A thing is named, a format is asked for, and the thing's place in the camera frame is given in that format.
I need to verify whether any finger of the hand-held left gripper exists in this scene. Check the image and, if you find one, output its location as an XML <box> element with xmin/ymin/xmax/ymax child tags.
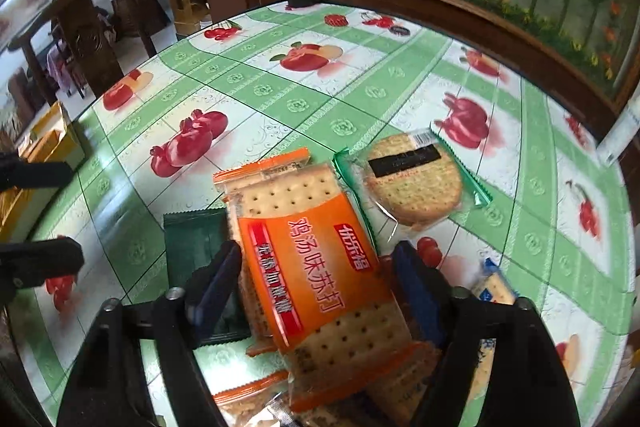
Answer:
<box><xmin>0</xmin><ymin>236</ymin><xmax>85</xmax><ymax>303</ymax></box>
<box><xmin>0</xmin><ymin>152</ymin><xmax>76</xmax><ymax>190</ymax></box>

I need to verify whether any brown sofa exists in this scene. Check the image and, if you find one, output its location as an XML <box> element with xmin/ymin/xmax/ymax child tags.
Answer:
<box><xmin>7</xmin><ymin>67</ymin><xmax>51</xmax><ymax>118</ymax></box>

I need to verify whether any fruit print green tablecloth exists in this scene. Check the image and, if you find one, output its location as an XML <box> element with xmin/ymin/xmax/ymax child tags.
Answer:
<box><xmin>10</xmin><ymin>2</ymin><xmax>632</xmax><ymax>427</ymax></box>

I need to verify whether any green edged round cracker packet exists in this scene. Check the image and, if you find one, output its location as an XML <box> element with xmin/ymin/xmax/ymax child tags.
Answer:
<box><xmin>334</xmin><ymin>127</ymin><xmax>491</xmax><ymax>233</ymax></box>

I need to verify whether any dark wooden chair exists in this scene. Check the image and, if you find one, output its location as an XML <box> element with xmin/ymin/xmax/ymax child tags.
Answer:
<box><xmin>7</xmin><ymin>0</ymin><xmax>161</xmax><ymax>104</ymax></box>

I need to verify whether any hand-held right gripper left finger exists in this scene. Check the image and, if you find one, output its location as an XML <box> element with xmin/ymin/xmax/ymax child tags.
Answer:
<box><xmin>57</xmin><ymin>239</ymin><xmax>246</xmax><ymax>427</ymax></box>

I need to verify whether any yellow taped cardboard box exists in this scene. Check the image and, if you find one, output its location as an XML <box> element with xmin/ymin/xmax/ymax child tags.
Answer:
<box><xmin>0</xmin><ymin>99</ymin><xmax>89</xmax><ymax>243</ymax></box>

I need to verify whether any orange banded soda cracker packet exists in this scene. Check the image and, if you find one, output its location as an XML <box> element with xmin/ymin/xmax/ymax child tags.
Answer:
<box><xmin>212</xmin><ymin>148</ymin><xmax>441</xmax><ymax>415</ymax></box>

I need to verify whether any dark green packet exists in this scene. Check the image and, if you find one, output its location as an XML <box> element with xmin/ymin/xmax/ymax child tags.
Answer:
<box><xmin>163</xmin><ymin>209</ymin><xmax>253</xmax><ymax>348</ymax></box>

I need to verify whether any blue edged cracker packet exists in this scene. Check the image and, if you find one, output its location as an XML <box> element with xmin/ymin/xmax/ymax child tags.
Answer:
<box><xmin>470</xmin><ymin>257</ymin><xmax>519</xmax><ymax>308</ymax></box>

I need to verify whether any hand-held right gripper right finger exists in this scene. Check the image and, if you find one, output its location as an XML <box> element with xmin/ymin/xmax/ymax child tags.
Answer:
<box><xmin>390</xmin><ymin>241</ymin><xmax>582</xmax><ymax>427</ymax></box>

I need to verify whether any small orange edged cracker packet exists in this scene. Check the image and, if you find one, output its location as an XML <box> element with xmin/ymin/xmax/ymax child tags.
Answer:
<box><xmin>212</xmin><ymin>369</ymin><xmax>291</xmax><ymax>427</ymax></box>

